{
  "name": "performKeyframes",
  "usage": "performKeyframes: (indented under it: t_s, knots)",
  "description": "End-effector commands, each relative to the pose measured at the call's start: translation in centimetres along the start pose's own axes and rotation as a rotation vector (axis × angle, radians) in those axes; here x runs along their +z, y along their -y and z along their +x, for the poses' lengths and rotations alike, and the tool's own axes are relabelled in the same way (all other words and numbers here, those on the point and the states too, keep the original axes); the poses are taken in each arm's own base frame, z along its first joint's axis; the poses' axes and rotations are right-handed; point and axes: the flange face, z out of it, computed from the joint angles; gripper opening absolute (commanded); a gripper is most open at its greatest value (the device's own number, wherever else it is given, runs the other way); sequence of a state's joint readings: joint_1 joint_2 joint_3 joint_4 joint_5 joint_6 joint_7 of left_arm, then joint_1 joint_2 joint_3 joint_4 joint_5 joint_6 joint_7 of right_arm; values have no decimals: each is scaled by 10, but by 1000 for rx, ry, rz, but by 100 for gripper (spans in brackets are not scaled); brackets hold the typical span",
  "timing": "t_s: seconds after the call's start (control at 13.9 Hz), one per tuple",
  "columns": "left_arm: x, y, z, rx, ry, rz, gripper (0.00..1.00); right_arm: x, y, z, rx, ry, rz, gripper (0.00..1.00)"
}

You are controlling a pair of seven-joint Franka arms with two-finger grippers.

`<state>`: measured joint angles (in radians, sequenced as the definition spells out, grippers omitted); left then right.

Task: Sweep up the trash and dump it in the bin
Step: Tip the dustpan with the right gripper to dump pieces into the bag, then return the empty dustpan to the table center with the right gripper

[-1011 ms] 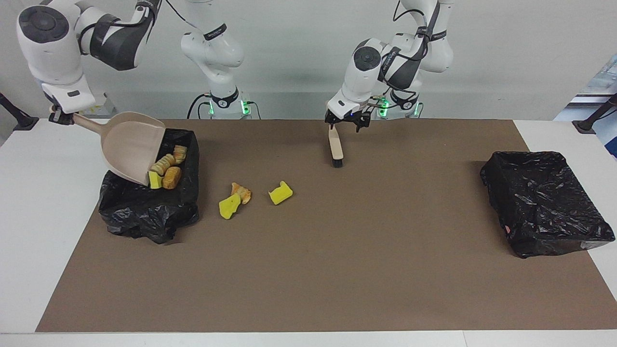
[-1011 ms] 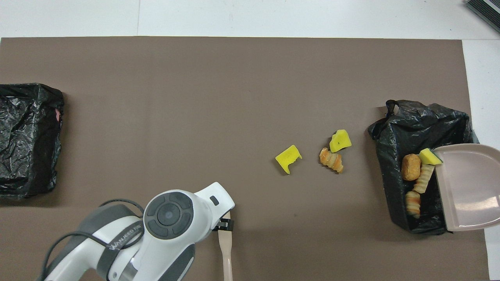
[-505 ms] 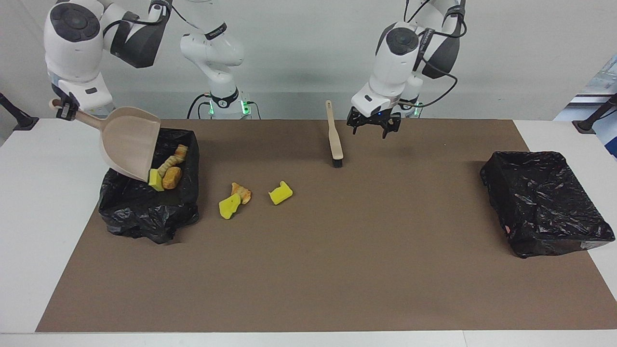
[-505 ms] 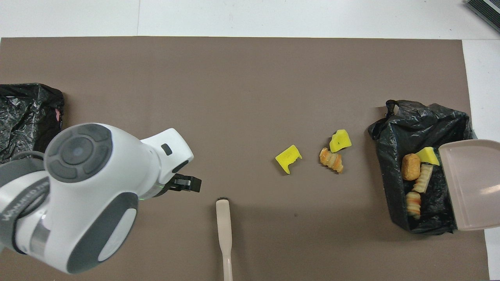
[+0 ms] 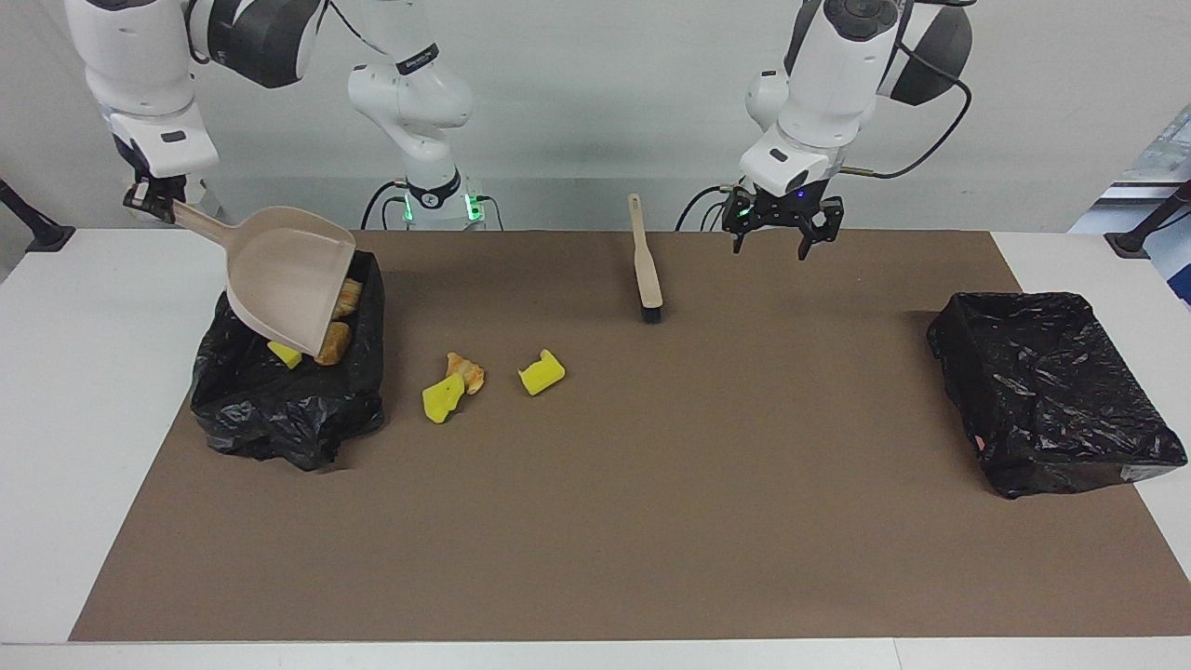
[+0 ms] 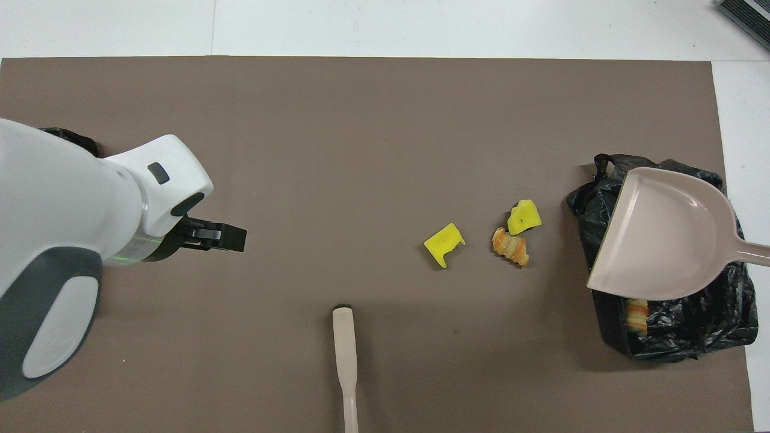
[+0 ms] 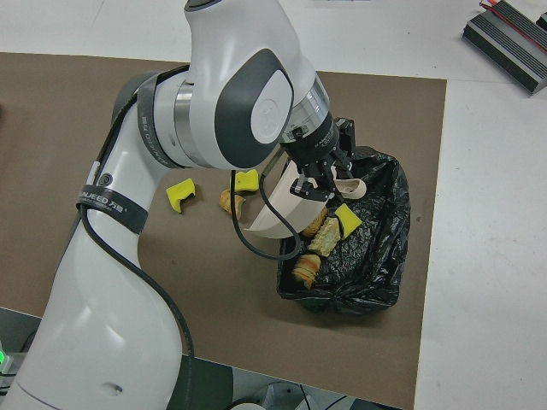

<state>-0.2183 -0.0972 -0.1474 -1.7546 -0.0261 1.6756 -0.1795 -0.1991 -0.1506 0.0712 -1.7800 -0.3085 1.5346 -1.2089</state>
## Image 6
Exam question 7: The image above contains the black bag-lined bin pink mark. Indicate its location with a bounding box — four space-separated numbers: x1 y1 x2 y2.
39 126 100 158

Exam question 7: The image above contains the black bag-lined bin with knot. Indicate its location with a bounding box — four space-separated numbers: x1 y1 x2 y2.
565 153 759 363

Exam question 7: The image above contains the orange striped croissant piece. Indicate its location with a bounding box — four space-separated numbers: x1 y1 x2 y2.
626 299 650 336

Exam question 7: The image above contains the grey ribbed object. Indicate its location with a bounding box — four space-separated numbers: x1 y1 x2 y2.
716 0 770 52

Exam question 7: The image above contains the notched yellow sponge piece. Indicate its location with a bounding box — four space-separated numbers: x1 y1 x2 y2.
423 223 466 269

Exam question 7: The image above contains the brown table mat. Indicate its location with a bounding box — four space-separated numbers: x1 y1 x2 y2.
0 56 756 433

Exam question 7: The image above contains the beige plastic dustpan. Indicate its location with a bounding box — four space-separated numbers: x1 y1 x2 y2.
587 167 770 301

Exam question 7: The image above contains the small striped croissant piece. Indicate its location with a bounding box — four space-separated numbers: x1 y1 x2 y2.
491 227 531 267

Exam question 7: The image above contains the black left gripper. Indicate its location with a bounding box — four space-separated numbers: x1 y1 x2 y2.
143 212 247 263

